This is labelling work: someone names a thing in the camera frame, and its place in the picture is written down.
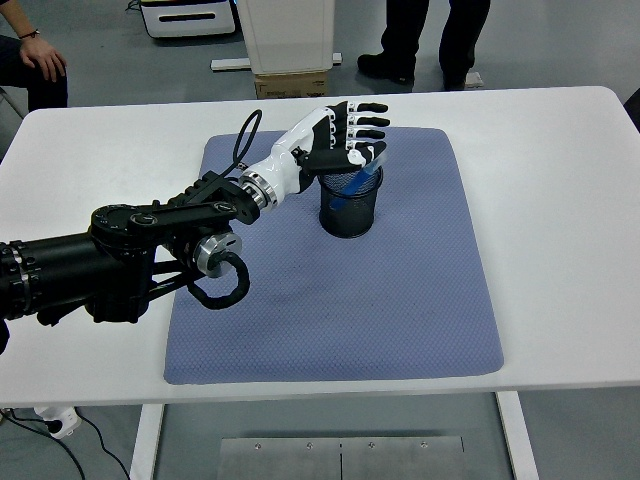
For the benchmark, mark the white table leg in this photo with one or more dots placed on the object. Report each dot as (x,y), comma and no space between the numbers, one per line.
(146,445)
(517,440)

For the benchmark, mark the white base bar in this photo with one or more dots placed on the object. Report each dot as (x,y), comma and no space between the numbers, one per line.
(230,63)

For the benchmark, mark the blue quilted mat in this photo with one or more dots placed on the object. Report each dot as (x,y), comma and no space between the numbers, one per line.
(350,310)

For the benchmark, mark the cardboard box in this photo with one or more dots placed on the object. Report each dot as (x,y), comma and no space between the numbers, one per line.
(292,85)

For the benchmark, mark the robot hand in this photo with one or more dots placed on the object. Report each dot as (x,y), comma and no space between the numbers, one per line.
(287,160)

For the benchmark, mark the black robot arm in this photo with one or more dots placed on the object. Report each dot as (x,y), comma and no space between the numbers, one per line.
(65,270)

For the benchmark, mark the blue marker with clear cap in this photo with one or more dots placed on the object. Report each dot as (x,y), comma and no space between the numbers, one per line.
(356,184)

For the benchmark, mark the person's hand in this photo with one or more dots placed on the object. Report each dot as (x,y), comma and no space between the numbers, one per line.
(42,55)

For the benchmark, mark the white power strip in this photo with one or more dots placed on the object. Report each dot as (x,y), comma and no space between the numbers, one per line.
(62,422)

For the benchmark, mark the dark chair edge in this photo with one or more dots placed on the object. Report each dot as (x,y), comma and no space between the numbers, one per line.
(634,112)

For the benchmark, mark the black mesh pen holder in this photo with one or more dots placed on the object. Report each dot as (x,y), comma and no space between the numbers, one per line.
(350,222)

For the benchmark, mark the grey chair frame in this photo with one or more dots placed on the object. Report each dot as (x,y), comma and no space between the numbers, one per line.
(11,102)

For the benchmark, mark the white device with black slot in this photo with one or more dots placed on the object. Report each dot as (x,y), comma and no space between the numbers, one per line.
(190,17)

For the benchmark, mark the person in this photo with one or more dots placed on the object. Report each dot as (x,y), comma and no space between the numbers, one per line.
(15,75)
(400,30)

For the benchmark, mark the small grey floor plate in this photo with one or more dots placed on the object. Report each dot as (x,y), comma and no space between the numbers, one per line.
(476,79)

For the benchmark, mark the grey metal plate with screws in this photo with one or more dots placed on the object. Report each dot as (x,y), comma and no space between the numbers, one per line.
(300,457)

